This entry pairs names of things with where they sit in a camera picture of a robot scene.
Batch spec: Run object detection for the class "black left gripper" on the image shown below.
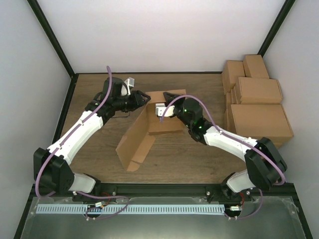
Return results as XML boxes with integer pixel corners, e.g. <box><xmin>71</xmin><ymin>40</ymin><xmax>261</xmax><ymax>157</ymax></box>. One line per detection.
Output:
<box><xmin>114</xmin><ymin>91</ymin><xmax>151</xmax><ymax>113</ymax></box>

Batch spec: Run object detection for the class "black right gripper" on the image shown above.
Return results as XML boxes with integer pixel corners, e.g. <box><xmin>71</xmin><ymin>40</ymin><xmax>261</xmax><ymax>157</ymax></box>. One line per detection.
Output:
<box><xmin>163</xmin><ymin>93</ymin><xmax>192</xmax><ymax>129</ymax></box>

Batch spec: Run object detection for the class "brown cardboard box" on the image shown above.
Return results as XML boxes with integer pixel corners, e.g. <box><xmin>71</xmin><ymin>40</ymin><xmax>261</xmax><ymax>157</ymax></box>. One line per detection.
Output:
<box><xmin>116</xmin><ymin>91</ymin><xmax>184</xmax><ymax>172</ymax></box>

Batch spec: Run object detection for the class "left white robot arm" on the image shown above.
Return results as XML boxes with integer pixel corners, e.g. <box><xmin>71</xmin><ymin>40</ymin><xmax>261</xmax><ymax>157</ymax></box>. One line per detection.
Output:
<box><xmin>33</xmin><ymin>77</ymin><xmax>151</xmax><ymax>201</ymax></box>

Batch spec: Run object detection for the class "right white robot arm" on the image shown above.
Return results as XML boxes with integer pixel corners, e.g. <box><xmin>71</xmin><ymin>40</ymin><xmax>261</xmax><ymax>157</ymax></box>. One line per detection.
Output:
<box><xmin>155</xmin><ymin>92</ymin><xmax>287</xmax><ymax>201</ymax></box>

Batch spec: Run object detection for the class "rear left cardboard box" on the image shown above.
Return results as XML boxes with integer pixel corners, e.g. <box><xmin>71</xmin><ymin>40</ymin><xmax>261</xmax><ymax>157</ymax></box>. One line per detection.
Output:
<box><xmin>222</xmin><ymin>60</ymin><xmax>245</xmax><ymax>94</ymax></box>

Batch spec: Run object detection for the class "middle folded cardboard box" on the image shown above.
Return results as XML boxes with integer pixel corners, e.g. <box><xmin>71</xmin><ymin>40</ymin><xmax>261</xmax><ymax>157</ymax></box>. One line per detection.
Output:
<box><xmin>235</xmin><ymin>77</ymin><xmax>283</xmax><ymax>105</ymax></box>

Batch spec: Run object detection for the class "rear right cardboard box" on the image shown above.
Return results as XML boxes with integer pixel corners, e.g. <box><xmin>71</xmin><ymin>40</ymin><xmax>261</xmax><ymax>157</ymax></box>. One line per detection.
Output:
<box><xmin>243</xmin><ymin>55</ymin><xmax>269</xmax><ymax>79</ymax></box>

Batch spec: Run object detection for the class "large front cardboard box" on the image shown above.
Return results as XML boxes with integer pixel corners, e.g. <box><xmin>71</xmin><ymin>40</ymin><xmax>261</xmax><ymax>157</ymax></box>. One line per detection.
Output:
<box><xmin>228</xmin><ymin>104</ymin><xmax>294</xmax><ymax>145</ymax></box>

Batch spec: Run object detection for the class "bottom stacked cardboard box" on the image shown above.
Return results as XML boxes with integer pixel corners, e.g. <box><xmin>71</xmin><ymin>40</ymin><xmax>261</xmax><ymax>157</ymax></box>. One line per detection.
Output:
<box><xmin>273</xmin><ymin>141</ymin><xmax>286</xmax><ymax>149</ymax></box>

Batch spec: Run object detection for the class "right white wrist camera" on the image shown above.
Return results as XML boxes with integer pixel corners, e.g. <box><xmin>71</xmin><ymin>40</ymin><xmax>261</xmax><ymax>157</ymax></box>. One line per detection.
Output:
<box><xmin>155</xmin><ymin>103</ymin><xmax>175</xmax><ymax>117</ymax></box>

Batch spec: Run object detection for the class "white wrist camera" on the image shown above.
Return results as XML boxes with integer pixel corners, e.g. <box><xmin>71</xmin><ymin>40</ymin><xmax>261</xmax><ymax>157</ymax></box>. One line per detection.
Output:
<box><xmin>121</xmin><ymin>77</ymin><xmax>135</xmax><ymax>96</ymax></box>
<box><xmin>155</xmin><ymin>103</ymin><xmax>175</xmax><ymax>117</ymax></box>

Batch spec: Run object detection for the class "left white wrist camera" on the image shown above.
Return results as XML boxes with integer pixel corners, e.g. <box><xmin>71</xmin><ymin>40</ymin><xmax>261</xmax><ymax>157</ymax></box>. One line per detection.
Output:
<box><xmin>121</xmin><ymin>77</ymin><xmax>135</xmax><ymax>96</ymax></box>

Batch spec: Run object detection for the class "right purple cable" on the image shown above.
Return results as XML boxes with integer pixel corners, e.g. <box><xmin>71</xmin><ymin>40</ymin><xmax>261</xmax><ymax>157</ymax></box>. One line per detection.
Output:
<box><xmin>159</xmin><ymin>94</ymin><xmax>286</xmax><ymax>221</ymax></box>

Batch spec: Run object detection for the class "left black frame post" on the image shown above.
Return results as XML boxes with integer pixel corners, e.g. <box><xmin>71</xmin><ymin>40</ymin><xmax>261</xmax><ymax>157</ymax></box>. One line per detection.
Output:
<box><xmin>27</xmin><ymin>0</ymin><xmax>75</xmax><ymax>79</ymax></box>

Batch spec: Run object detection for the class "black frame post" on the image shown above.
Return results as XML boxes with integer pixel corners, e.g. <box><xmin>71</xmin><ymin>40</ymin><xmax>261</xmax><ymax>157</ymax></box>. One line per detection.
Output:
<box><xmin>27</xmin><ymin>0</ymin><xmax>75</xmax><ymax>79</ymax></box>
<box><xmin>257</xmin><ymin>0</ymin><xmax>296</xmax><ymax>57</ymax></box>

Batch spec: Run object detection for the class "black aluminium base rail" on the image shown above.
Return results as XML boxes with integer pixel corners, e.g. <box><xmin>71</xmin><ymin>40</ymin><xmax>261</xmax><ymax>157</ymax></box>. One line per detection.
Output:
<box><xmin>72</xmin><ymin>183</ymin><xmax>225</xmax><ymax>204</ymax></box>

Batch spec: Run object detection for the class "light blue slotted cable duct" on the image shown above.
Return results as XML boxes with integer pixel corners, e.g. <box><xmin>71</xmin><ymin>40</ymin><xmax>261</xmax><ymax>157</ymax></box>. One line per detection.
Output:
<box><xmin>35</xmin><ymin>204</ymin><xmax>225</xmax><ymax>215</ymax></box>

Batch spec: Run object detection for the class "right black frame post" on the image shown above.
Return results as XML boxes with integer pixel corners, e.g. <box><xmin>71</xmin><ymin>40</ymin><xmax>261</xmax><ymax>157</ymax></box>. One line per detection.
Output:
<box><xmin>257</xmin><ymin>0</ymin><xmax>296</xmax><ymax>57</ymax></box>

